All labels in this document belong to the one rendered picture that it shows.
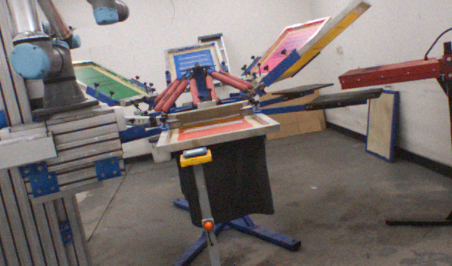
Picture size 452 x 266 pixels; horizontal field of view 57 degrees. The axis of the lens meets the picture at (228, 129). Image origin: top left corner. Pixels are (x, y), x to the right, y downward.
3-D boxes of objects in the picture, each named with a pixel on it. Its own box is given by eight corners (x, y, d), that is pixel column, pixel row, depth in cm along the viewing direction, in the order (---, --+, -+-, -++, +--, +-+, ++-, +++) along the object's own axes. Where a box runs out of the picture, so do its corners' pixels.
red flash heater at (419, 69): (443, 72, 283) (442, 54, 281) (447, 79, 242) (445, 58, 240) (351, 83, 309) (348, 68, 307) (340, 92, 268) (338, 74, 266)
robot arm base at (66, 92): (43, 108, 148) (36, 81, 146) (44, 108, 162) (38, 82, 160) (87, 100, 153) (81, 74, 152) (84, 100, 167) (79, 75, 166)
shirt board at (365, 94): (384, 98, 299) (383, 87, 298) (379, 108, 263) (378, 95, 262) (218, 117, 356) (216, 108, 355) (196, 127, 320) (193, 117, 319)
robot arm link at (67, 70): (80, 74, 161) (73, 39, 159) (66, 76, 148) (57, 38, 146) (51, 80, 162) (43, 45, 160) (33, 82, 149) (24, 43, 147)
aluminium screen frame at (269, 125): (281, 131, 197) (280, 123, 196) (157, 154, 192) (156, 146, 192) (254, 114, 274) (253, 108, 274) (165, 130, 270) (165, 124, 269)
